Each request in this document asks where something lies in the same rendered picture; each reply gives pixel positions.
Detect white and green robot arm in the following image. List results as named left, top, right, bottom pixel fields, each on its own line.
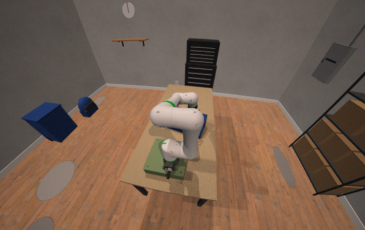
left=150, top=92, right=204, bottom=179

